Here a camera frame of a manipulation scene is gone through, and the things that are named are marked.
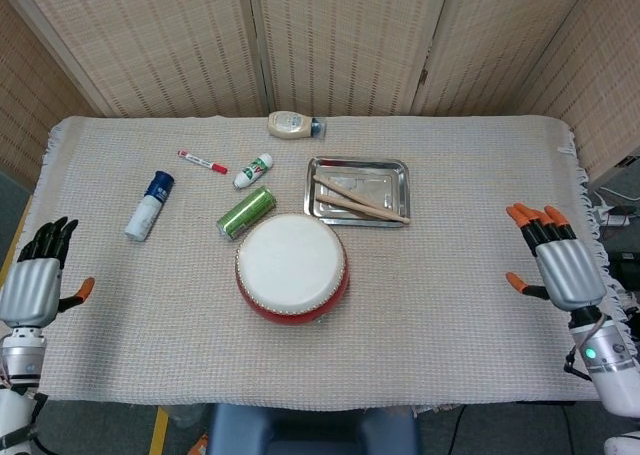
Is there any red white marker pen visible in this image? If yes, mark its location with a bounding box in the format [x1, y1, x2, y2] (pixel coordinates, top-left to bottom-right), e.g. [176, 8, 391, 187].
[177, 149, 229, 175]

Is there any white bottle blue cap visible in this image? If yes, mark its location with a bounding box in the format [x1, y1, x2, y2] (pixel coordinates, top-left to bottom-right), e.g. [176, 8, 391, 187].
[123, 170, 176, 243]

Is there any white green small tube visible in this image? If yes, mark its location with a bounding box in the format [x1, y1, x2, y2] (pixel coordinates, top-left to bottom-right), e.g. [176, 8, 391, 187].
[233, 152, 275, 191]

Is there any green drink can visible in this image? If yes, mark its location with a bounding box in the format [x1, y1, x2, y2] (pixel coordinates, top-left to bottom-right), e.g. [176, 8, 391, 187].
[215, 185, 278, 241]

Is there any bamboo folding screen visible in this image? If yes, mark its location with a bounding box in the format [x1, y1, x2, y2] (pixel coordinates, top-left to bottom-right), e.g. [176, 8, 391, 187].
[0, 0, 640, 186]

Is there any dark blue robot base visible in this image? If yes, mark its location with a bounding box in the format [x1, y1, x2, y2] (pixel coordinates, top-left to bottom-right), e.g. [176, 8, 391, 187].
[207, 403, 421, 455]

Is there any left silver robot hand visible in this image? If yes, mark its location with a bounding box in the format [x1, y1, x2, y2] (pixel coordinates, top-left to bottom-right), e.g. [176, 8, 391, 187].
[0, 216, 96, 329]

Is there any stainless steel tray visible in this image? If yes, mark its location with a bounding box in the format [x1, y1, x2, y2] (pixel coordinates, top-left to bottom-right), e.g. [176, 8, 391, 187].
[303, 156, 412, 228]

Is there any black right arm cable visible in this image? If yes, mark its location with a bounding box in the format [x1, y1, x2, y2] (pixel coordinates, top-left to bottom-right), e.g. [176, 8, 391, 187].
[446, 405, 469, 455]

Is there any red drum white head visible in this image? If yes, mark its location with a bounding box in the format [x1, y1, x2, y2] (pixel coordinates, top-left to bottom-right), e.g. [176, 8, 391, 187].
[234, 213, 350, 328]

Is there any white power strip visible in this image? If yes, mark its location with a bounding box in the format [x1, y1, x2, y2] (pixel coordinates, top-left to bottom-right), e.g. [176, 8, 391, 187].
[593, 208, 633, 228]

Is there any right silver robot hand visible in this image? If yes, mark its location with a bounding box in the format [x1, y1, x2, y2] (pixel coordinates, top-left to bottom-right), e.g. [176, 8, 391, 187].
[505, 202, 608, 312]

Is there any beige woven tablecloth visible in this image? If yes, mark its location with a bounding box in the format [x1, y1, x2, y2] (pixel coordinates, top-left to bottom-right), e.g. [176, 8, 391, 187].
[0, 114, 629, 407]

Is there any beige squeeze bottle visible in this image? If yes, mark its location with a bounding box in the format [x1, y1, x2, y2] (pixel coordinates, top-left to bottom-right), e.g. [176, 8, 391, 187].
[266, 110, 328, 140]

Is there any wooden drumstick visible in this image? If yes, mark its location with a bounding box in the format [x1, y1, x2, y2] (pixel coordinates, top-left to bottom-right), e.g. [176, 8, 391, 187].
[312, 174, 396, 219]
[315, 195, 412, 225]

